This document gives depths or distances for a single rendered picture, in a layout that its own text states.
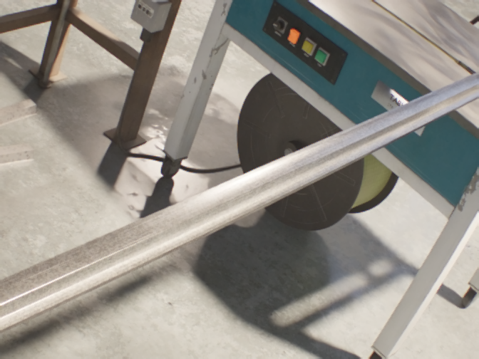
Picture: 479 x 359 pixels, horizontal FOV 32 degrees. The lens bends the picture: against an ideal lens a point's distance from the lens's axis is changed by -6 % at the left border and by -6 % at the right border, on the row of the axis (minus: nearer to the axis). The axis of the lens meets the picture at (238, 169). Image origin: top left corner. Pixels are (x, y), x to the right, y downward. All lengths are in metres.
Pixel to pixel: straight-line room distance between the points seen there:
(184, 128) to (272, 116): 0.24
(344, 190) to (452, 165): 0.49
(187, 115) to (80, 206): 0.39
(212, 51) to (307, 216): 0.52
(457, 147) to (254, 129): 0.78
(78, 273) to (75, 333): 0.97
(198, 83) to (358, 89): 0.53
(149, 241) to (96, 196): 1.29
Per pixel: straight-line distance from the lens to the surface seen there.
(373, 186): 2.37
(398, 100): 1.93
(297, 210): 2.41
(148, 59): 2.47
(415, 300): 2.03
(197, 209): 1.18
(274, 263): 2.39
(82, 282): 1.04
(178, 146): 2.44
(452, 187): 1.90
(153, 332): 2.06
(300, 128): 2.34
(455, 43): 2.23
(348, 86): 2.01
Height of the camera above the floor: 1.46
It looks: 33 degrees down
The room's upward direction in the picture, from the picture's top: 22 degrees clockwise
